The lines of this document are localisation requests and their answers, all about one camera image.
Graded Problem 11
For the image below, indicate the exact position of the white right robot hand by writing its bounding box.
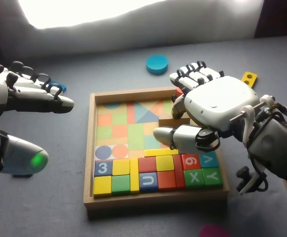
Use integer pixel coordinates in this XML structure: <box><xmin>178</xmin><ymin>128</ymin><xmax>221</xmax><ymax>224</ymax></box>
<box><xmin>153</xmin><ymin>60</ymin><xmax>261</xmax><ymax>152</ymax></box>

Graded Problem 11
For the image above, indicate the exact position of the yellow rectangular holed block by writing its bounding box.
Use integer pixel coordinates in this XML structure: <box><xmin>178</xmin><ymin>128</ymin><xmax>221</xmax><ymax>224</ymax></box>
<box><xmin>241</xmin><ymin>71</ymin><xmax>257</xmax><ymax>89</ymax></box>

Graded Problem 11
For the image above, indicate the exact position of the blue round disc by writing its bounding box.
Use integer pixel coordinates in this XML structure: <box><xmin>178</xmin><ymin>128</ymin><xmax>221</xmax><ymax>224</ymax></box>
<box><xmin>145</xmin><ymin>54</ymin><xmax>169</xmax><ymax>76</ymax></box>

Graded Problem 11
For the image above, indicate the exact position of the pink object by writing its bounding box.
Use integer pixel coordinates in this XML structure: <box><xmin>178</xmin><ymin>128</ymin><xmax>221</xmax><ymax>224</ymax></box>
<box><xmin>199</xmin><ymin>224</ymin><xmax>233</xmax><ymax>237</ymax></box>

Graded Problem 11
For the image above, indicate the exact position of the wooden block tray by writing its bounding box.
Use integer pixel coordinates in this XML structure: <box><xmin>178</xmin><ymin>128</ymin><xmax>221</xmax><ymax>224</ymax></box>
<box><xmin>83</xmin><ymin>86</ymin><xmax>230</xmax><ymax>218</ymax></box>

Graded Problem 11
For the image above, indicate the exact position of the blue square holed block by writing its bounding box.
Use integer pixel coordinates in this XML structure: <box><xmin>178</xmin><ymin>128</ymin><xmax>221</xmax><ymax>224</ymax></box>
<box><xmin>48</xmin><ymin>82</ymin><xmax>67</xmax><ymax>93</ymax></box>

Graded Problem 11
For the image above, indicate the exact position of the teal cube with V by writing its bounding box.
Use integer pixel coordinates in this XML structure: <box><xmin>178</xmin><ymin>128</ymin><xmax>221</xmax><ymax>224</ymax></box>
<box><xmin>199</xmin><ymin>151</ymin><xmax>220</xmax><ymax>169</ymax></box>

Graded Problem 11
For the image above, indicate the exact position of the red cube with 9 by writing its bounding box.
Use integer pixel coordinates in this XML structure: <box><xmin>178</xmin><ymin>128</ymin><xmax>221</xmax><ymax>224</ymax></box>
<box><xmin>181</xmin><ymin>153</ymin><xmax>203</xmax><ymax>171</ymax></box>

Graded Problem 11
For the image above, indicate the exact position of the green cube with Y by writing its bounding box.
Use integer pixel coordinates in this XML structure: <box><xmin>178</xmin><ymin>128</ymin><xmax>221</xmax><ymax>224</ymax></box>
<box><xmin>202</xmin><ymin>167</ymin><xmax>223</xmax><ymax>188</ymax></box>

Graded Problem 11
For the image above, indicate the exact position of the yellow long wooden bar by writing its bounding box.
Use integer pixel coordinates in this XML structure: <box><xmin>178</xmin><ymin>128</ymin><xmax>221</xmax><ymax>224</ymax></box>
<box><xmin>130</xmin><ymin>158</ymin><xmax>141</xmax><ymax>195</ymax></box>
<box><xmin>144</xmin><ymin>148</ymin><xmax>179</xmax><ymax>158</ymax></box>

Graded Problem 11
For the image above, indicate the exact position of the green cube with X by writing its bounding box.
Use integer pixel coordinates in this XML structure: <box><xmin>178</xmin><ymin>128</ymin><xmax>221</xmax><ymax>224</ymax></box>
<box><xmin>184</xmin><ymin>169</ymin><xmax>206</xmax><ymax>190</ymax></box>

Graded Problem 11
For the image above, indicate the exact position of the red long wooden bar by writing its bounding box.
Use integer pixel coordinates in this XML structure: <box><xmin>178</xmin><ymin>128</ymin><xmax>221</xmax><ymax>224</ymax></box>
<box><xmin>173</xmin><ymin>154</ymin><xmax>186</xmax><ymax>190</ymax></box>

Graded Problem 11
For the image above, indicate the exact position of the yellow wooden cube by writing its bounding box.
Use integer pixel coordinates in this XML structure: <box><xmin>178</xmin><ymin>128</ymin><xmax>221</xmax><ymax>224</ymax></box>
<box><xmin>93</xmin><ymin>175</ymin><xmax>112</xmax><ymax>198</ymax></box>
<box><xmin>155</xmin><ymin>155</ymin><xmax>175</xmax><ymax>172</ymax></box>
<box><xmin>112</xmin><ymin>159</ymin><xmax>131</xmax><ymax>176</ymax></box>

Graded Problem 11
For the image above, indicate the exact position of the red wooden cube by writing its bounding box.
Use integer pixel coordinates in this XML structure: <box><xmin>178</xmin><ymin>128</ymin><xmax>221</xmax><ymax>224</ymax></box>
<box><xmin>138</xmin><ymin>157</ymin><xmax>157</xmax><ymax>173</ymax></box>
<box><xmin>157</xmin><ymin>171</ymin><xmax>177</xmax><ymax>192</ymax></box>

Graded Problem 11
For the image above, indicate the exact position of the blue cube with U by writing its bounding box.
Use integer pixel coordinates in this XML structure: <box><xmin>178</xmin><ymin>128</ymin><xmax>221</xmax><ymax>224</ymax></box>
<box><xmin>139</xmin><ymin>172</ymin><xmax>158</xmax><ymax>193</ymax></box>

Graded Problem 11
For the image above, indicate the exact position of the white backdrop sheet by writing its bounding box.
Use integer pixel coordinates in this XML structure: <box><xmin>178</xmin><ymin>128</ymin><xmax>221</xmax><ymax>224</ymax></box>
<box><xmin>0</xmin><ymin>0</ymin><xmax>287</xmax><ymax>57</ymax></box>

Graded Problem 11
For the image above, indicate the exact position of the green wooden cube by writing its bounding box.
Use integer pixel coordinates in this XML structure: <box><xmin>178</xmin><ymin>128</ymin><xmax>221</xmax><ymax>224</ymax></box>
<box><xmin>111</xmin><ymin>174</ymin><xmax>131</xmax><ymax>196</ymax></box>

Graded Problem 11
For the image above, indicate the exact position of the blue cube with 3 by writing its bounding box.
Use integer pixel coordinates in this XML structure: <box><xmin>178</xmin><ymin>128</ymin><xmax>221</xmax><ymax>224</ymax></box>
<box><xmin>94</xmin><ymin>159</ymin><xmax>113</xmax><ymax>177</ymax></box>

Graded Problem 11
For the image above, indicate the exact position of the grey table cloth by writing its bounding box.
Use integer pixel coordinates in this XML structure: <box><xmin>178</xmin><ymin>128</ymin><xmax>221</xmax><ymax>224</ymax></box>
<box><xmin>0</xmin><ymin>34</ymin><xmax>287</xmax><ymax>237</ymax></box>

